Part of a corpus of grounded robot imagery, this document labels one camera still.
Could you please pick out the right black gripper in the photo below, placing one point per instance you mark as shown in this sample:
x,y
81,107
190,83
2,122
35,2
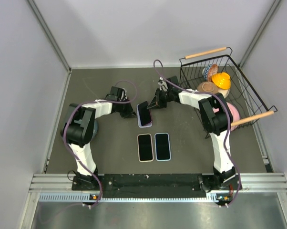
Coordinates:
x,y
157,100

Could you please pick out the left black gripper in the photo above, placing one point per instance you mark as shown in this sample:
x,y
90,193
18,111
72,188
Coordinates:
x,y
129,112

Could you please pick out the lavender purple phone case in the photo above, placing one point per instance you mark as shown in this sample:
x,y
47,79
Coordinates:
x,y
139,124

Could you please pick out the cream white phone case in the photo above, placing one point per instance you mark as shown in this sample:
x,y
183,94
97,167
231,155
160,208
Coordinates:
x,y
145,147

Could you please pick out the light blue phone case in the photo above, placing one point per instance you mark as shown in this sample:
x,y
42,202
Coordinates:
x,y
162,146

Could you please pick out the silver edged black phone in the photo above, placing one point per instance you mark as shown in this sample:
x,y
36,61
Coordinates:
x,y
145,147

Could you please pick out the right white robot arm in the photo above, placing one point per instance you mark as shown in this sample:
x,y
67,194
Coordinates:
x,y
215,116

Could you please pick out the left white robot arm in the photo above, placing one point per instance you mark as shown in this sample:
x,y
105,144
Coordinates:
x,y
88,113

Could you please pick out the teal ceramic plate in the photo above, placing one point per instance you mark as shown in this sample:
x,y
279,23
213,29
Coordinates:
x,y
94,128

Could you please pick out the brown patterned bowl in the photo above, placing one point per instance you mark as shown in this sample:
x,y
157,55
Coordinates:
x,y
209,87

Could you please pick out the blue patterned bowl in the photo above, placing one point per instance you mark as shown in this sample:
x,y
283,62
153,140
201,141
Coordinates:
x,y
205,71

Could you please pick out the red patterned shell dish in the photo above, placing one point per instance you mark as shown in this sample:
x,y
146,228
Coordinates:
x,y
212,70

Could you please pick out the white cream bowl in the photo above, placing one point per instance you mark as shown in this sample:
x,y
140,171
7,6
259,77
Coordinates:
x,y
224,92

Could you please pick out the yellow bowl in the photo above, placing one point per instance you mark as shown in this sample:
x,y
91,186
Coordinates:
x,y
222,80

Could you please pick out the pink plate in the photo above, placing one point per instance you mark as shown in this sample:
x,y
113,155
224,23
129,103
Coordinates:
x,y
234,112

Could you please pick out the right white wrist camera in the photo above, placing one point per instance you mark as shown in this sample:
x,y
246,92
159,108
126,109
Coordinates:
x,y
163,85

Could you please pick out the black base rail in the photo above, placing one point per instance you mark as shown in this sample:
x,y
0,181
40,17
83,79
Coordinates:
x,y
153,185

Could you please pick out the black wire basket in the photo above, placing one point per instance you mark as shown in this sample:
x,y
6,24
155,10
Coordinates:
x,y
242,94

